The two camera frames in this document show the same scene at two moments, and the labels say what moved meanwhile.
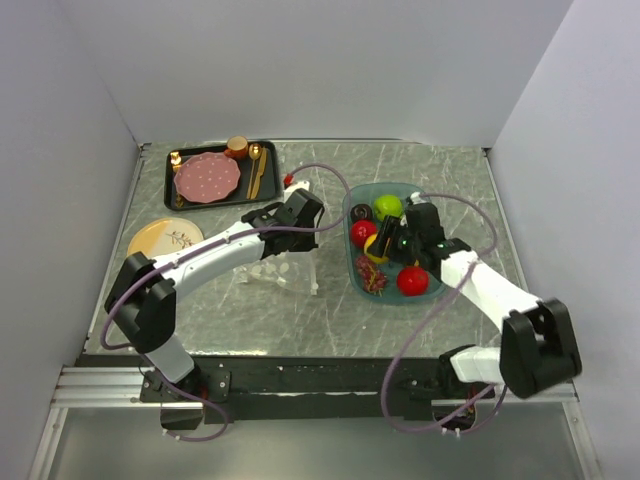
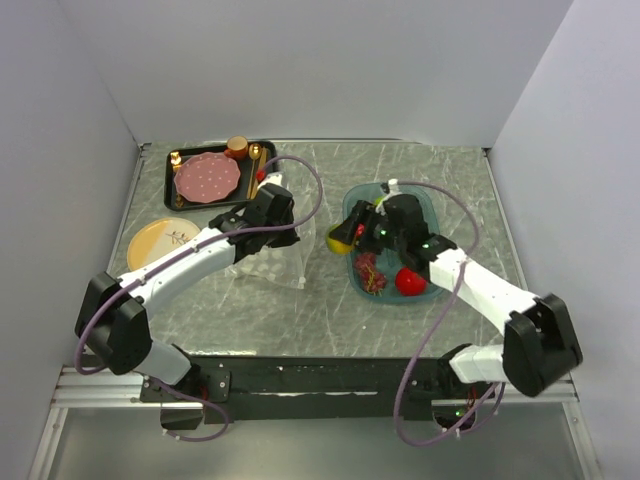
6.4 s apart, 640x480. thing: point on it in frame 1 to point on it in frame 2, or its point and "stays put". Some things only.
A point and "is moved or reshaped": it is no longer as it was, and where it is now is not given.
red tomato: [413, 281] stays put
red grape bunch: [374, 279] stays put
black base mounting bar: [237, 389] stays put
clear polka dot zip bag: [294, 270] is moved or reshaped
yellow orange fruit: [373, 258] to [337, 246]
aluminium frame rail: [103, 387] stays put
